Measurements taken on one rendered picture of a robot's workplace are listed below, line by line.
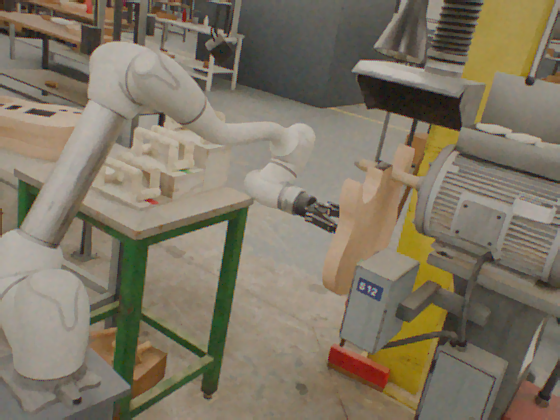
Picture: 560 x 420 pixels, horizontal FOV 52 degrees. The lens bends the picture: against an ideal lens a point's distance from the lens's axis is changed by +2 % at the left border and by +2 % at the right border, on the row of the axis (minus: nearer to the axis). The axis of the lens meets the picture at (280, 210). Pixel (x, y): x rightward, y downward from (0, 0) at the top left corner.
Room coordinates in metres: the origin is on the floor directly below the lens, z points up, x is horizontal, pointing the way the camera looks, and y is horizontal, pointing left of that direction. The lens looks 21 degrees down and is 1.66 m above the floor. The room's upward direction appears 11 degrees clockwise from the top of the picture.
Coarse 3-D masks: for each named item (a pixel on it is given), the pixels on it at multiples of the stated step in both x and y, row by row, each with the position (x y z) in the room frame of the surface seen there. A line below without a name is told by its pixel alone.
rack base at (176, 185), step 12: (144, 156) 1.98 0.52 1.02; (156, 156) 2.01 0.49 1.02; (192, 168) 1.95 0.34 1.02; (144, 180) 1.89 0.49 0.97; (168, 180) 1.83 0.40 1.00; (180, 180) 1.85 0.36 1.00; (192, 180) 1.91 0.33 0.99; (168, 192) 1.83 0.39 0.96; (180, 192) 1.86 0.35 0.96; (192, 192) 1.91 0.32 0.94
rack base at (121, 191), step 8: (112, 184) 1.85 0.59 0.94; (120, 184) 1.86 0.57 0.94; (128, 184) 1.88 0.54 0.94; (104, 192) 1.77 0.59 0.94; (112, 192) 1.77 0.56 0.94; (120, 192) 1.79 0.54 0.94; (128, 192) 1.80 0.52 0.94; (120, 200) 1.74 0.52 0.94; (128, 200) 1.73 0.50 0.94; (160, 200) 1.79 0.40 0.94; (168, 200) 1.81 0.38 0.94; (136, 208) 1.70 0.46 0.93; (144, 208) 1.71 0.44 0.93
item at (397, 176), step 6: (360, 162) 1.58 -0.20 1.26; (366, 162) 1.57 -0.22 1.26; (372, 162) 1.57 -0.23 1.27; (360, 168) 1.58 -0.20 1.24; (366, 168) 1.56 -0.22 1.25; (396, 174) 1.52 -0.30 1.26; (402, 174) 1.51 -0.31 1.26; (408, 174) 1.51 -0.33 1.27; (396, 180) 1.52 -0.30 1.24; (402, 180) 1.51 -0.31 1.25; (408, 180) 1.50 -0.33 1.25; (414, 180) 1.49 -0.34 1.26; (414, 186) 1.49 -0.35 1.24
